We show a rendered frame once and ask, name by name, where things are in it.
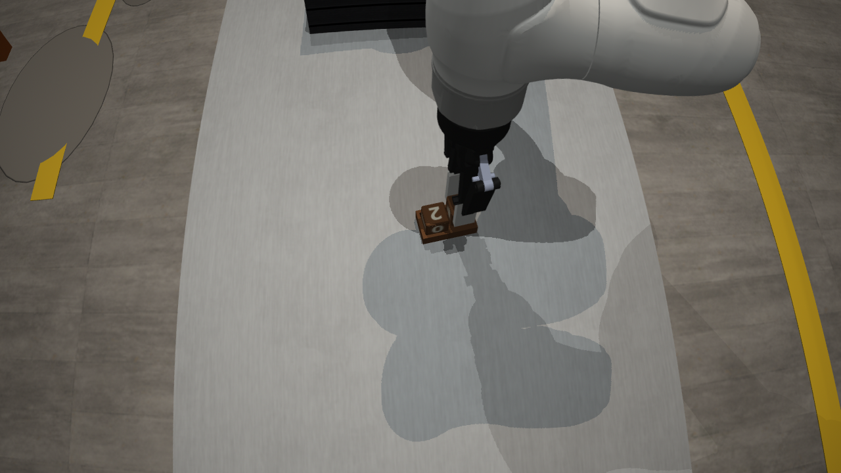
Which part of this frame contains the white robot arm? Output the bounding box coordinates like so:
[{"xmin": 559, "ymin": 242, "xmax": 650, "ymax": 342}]
[{"xmin": 426, "ymin": 0, "xmax": 761, "ymax": 130}]

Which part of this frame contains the brown wooden tray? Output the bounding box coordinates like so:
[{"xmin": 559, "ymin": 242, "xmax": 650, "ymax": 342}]
[{"xmin": 415, "ymin": 210, "xmax": 478, "ymax": 244}]

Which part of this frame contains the brown calendar cube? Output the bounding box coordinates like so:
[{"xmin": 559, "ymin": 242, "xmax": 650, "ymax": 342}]
[
  {"xmin": 445, "ymin": 194, "xmax": 458, "ymax": 226},
  {"xmin": 421, "ymin": 202, "xmax": 449, "ymax": 235}
]

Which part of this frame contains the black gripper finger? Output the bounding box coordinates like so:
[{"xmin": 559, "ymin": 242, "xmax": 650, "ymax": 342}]
[
  {"xmin": 444, "ymin": 135, "xmax": 460, "ymax": 199},
  {"xmin": 452, "ymin": 143, "xmax": 501, "ymax": 227}
]

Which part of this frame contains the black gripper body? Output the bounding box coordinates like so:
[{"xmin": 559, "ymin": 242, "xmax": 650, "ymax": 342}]
[{"xmin": 437, "ymin": 110, "xmax": 511, "ymax": 167}]

